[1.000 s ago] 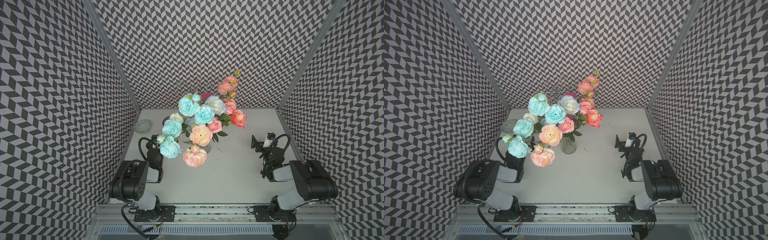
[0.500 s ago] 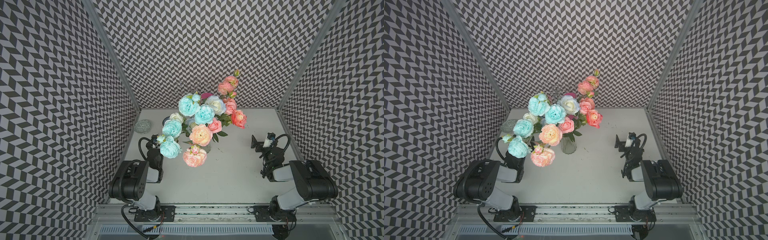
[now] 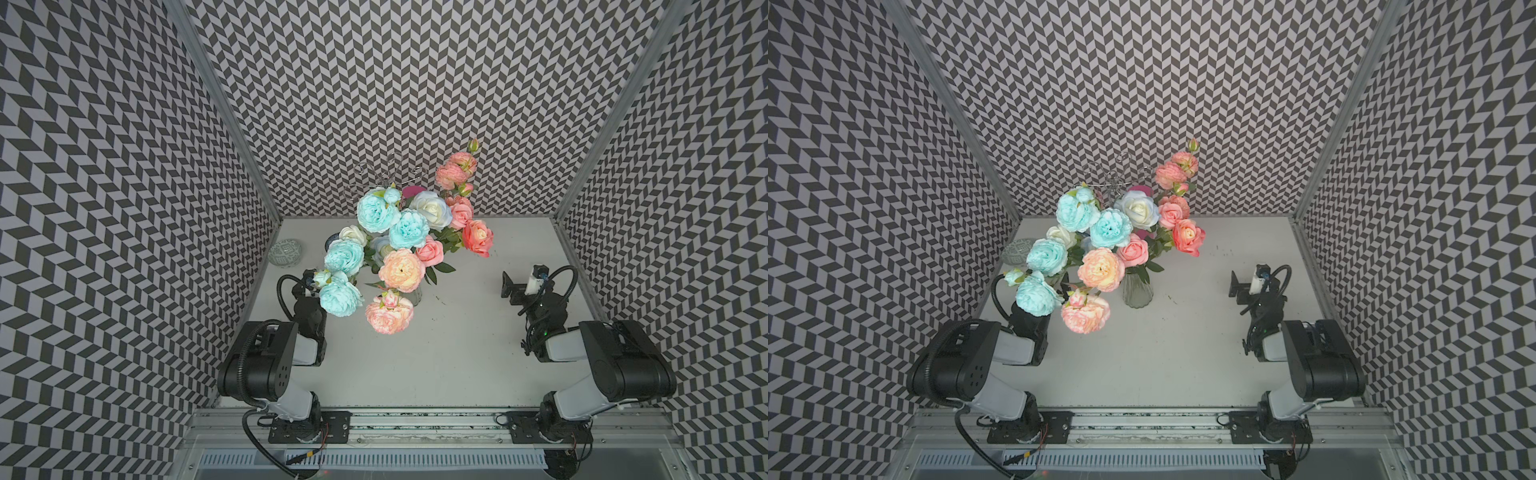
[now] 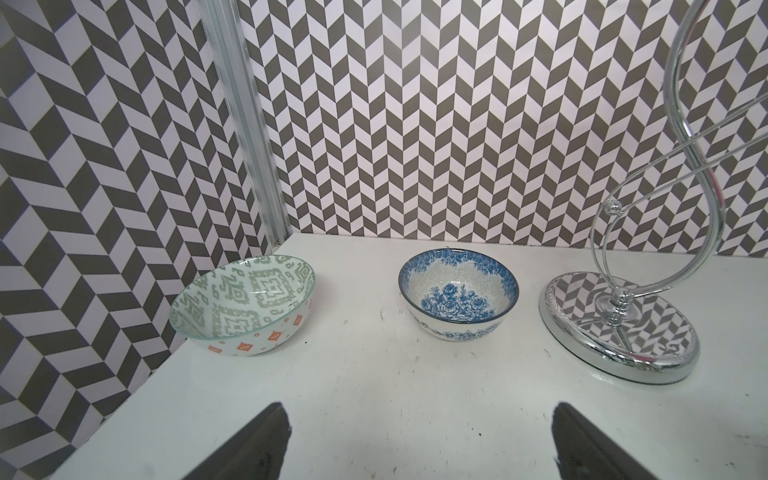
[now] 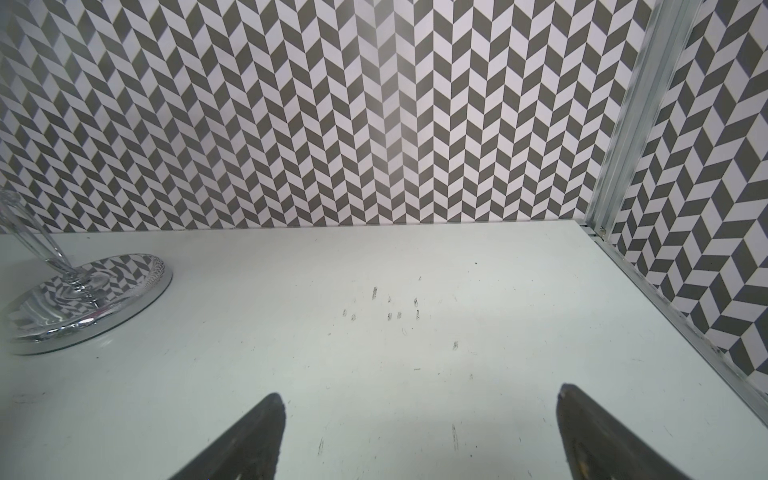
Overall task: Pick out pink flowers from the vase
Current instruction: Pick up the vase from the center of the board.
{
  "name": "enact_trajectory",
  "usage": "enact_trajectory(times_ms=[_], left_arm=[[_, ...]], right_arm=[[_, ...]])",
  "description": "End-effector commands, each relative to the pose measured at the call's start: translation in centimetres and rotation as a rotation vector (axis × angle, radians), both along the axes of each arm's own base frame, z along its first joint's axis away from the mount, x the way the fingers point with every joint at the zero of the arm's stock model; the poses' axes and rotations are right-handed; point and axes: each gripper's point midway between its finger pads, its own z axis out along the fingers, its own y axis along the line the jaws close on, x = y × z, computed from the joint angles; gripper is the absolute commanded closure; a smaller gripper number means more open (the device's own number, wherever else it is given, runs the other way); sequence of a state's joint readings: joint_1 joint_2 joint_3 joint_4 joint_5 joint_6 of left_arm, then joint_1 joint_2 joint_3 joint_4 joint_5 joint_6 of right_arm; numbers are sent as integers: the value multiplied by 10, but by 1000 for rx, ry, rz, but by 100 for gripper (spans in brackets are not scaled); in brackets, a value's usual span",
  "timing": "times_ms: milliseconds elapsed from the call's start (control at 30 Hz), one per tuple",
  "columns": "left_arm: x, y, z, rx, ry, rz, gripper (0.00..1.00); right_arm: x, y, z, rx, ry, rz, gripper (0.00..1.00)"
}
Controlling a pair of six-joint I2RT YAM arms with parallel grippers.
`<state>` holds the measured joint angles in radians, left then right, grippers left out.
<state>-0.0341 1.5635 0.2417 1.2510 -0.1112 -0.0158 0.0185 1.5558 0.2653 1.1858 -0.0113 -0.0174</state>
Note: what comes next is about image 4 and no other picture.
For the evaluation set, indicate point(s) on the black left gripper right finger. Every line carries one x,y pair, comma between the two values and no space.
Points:
585,452

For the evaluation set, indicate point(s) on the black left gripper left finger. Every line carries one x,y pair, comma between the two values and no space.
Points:
255,452

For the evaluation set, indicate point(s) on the blue floral ceramic bowl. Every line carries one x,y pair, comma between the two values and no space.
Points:
457,295

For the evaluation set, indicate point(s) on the chrome wire banana stand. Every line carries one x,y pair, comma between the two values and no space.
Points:
627,330

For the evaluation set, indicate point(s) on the aluminium corner frame post left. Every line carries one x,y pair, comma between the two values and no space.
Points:
223,27

